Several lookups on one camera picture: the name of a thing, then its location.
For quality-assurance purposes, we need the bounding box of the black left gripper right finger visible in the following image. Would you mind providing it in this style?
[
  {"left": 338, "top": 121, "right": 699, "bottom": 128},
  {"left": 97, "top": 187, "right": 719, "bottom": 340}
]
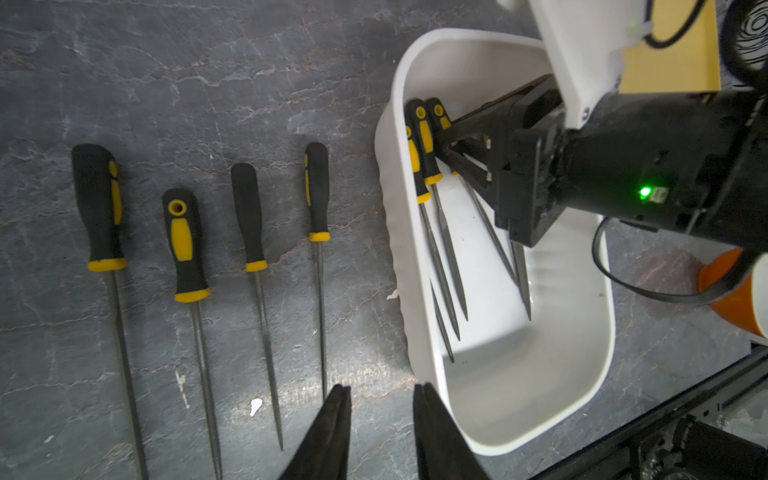
[{"left": 413, "top": 383, "right": 489, "bottom": 479}]

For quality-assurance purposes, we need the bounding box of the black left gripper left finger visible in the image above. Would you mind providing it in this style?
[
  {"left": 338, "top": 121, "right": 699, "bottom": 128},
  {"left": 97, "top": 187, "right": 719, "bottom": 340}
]
[{"left": 280, "top": 384, "right": 352, "bottom": 480}]

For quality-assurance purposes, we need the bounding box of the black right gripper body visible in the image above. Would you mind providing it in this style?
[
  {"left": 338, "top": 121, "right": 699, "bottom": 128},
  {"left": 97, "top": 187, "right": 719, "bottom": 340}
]
[{"left": 433, "top": 74, "right": 565, "bottom": 248}]

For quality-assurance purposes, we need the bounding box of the white storage box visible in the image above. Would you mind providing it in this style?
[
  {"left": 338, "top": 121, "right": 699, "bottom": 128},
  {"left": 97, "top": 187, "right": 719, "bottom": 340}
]
[{"left": 375, "top": 28, "right": 616, "bottom": 456}]

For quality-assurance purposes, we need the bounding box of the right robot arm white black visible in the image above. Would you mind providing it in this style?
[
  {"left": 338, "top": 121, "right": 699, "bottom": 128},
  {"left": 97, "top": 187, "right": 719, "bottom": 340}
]
[{"left": 434, "top": 1, "right": 767, "bottom": 253}]

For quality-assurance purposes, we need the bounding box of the yellow plastic tray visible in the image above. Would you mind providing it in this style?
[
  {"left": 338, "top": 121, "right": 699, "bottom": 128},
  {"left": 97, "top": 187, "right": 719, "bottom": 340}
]
[{"left": 619, "top": 1, "right": 721, "bottom": 94}]

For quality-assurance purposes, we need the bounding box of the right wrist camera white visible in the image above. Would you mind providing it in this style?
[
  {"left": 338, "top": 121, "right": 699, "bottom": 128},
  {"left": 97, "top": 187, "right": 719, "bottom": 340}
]
[{"left": 526, "top": 0, "right": 653, "bottom": 130}]

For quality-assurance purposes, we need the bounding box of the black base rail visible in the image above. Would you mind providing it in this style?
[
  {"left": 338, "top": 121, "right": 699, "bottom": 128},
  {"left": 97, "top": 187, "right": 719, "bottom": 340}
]
[{"left": 535, "top": 344, "right": 767, "bottom": 479}]

